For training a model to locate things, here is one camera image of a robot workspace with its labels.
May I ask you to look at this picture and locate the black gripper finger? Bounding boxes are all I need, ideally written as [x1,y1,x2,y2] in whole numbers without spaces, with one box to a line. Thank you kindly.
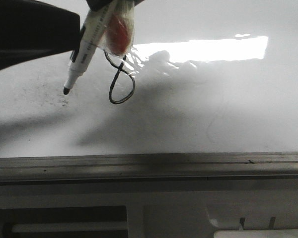
[86,0,144,11]
[0,0,80,70]

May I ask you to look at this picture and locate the white black whiteboard marker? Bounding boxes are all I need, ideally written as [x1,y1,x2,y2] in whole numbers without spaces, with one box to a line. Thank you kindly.
[63,0,118,95]

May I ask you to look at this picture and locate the red ball taped to marker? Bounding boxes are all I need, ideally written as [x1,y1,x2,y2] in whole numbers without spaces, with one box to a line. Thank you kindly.
[98,0,135,57]

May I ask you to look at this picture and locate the white base unit below whiteboard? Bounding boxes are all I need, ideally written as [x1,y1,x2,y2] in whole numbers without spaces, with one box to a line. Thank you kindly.
[0,179,298,238]

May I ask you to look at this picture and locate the white whiteboard with aluminium frame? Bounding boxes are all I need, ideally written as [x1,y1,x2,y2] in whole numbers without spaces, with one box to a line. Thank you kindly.
[0,0,298,183]

